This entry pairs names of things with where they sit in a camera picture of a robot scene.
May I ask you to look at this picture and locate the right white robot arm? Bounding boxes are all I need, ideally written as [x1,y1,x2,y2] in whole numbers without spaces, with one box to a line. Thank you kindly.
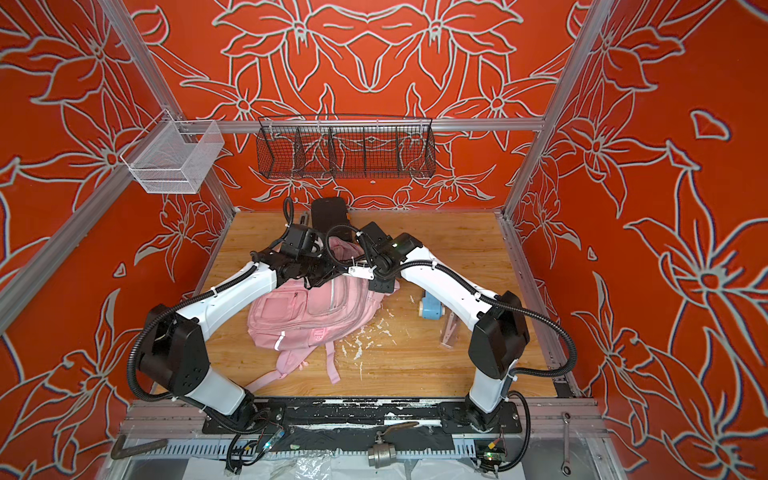
[352,222,578,417]

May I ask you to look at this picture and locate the blue pencil sharpener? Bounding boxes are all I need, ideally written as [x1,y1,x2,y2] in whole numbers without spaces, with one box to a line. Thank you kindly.
[419,291,445,320]

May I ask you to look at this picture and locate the black wire wall basket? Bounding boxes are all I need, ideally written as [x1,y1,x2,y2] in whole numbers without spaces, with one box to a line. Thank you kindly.
[255,115,437,179]

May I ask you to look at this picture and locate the metal ball valve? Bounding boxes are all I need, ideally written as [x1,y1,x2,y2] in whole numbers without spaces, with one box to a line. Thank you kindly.
[367,421,420,469]

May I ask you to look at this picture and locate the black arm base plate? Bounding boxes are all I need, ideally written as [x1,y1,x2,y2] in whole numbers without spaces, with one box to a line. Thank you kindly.
[202,395,523,436]

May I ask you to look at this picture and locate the white cable duct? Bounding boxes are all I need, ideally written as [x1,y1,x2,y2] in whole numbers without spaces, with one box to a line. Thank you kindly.
[133,438,477,461]

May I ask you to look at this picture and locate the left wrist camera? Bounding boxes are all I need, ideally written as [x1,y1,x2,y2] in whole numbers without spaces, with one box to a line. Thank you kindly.
[280,224,318,258]

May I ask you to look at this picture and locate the white wire wall basket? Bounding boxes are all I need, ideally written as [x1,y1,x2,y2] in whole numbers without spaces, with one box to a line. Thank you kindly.
[119,111,224,195]

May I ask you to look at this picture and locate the pink student backpack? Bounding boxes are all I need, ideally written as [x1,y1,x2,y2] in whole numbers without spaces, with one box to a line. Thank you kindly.
[242,236,400,394]

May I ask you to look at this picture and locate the silver wrench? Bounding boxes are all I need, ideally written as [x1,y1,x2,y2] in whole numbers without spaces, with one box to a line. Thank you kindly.
[560,412,572,477]

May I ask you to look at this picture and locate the rusty metal bracket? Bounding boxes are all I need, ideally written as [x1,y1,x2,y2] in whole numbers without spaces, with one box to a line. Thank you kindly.
[110,434,169,460]

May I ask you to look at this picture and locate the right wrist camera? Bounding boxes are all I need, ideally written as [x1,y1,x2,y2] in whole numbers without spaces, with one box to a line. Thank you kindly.
[346,266,375,280]

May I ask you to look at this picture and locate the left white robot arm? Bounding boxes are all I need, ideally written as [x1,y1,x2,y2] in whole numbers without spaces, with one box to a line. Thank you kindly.
[126,199,338,433]

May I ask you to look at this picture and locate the black pencil case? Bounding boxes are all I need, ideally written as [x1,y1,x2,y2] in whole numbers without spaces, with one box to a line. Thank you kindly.
[310,197,350,241]

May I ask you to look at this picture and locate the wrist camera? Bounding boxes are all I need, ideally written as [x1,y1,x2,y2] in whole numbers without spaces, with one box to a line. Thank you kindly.
[346,266,375,280]
[280,224,318,258]

